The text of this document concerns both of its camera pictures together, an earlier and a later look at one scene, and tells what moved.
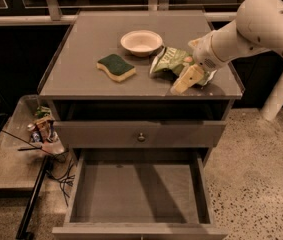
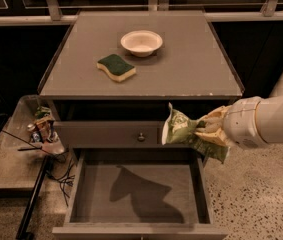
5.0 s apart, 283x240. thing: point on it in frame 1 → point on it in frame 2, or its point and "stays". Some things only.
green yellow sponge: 117,69 stays
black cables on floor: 60,165 stays
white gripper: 203,58 → 241,123
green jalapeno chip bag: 169,63 → 179,129
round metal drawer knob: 141,138 stays
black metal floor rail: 23,232 stays
